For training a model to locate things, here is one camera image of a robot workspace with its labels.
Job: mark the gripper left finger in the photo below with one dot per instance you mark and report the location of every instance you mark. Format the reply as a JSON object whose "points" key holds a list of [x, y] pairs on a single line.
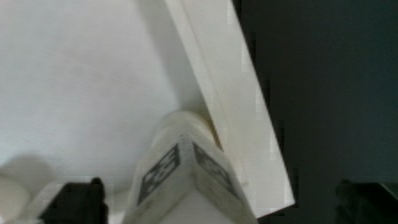
{"points": [[68, 204]]}

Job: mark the white square tabletop part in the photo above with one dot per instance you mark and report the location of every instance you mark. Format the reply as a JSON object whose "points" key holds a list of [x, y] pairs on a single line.
{"points": [[109, 62]]}

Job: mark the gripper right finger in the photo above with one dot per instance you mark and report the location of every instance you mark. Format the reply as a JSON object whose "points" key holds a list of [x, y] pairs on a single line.
{"points": [[366, 203]]}

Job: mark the white table leg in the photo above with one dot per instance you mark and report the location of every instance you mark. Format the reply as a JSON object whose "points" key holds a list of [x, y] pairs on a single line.
{"points": [[185, 190]]}

